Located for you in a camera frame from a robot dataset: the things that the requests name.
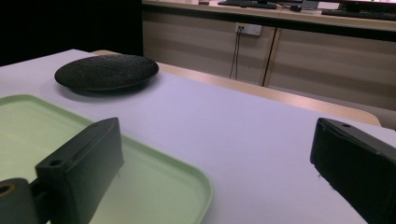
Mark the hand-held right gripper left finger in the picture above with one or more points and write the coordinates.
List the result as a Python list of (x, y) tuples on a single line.
[(84, 165)]

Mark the green plastic tray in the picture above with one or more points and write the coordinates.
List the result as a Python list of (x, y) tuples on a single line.
[(155, 189)]

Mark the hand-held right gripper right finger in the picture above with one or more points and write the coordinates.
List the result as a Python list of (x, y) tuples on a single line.
[(358, 161)]

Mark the white table mat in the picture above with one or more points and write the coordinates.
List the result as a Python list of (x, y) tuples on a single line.
[(233, 130)]

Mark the black keyboard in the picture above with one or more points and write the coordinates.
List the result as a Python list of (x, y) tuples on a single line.
[(247, 4), (358, 14)]

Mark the wooden cabinet counter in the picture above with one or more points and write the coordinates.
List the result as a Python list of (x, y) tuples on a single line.
[(327, 62)]

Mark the black textured plate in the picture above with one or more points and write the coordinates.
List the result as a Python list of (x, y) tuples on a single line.
[(106, 71)]

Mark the black computer mouse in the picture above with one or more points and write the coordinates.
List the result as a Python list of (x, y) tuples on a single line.
[(296, 8)]

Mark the white wall socket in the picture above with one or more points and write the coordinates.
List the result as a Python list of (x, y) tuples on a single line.
[(248, 29)]

